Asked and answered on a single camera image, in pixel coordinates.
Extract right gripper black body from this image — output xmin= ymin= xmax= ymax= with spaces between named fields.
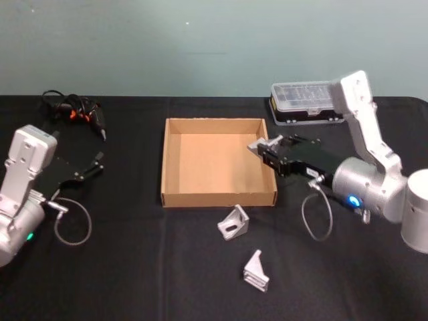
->
xmin=286 ymin=140 xmax=339 ymax=184

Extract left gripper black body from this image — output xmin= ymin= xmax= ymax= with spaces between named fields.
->
xmin=32 ymin=155 xmax=84 ymax=201

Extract silver metal corner bracket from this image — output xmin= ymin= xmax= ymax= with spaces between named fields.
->
xmin=242 ymin=248 xmax=272 ymax=286
xmin=247 ymin=137 xmax=280 ymax=158
xmin=217 ymin=203 xmax=250 ymax=241

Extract clear plastic case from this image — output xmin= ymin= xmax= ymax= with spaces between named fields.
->
xmin=265 ymin=82 xmax=346 ymax=127

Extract shallow brown cardboard tray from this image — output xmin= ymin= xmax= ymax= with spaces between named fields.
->
xmin=160 ymin=116 xmax=280 ymax=209

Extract black table cloth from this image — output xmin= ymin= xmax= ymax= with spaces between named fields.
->
xmin=0 ymin=94 xmax=428 ymax=321

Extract black corded tool orange parts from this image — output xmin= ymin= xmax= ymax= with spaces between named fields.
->
xmin=41 ymin=89 xmax=108 ymax=142

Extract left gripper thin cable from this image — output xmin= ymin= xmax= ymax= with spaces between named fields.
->
xmin=49 ymin=197 xmax=93 ymax=247

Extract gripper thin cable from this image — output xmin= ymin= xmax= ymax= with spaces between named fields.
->
xmin=49 ymin=197 xmax=93 ymax=247
xmin=301 ymin=178 xmax=336 ymax=243

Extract right gripper thin cable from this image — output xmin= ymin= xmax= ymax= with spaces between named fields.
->
xmin=301 ymin=178 xmax=336 ymax=243

